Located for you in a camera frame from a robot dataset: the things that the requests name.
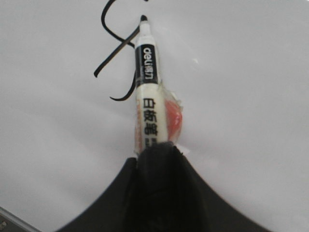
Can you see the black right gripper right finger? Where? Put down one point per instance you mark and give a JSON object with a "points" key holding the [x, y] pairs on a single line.
{"points": [[200, 208]]}

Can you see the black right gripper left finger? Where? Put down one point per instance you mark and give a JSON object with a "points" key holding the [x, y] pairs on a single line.
{"points": [[137, 195]]}

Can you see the white whiteboard with aluminium frame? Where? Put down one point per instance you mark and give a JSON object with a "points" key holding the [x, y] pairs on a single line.
{"points": [[239, 67]]}

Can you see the black white whiteboard marker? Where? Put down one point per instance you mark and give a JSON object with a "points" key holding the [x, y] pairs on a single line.
{"points": [[151, 125]]}

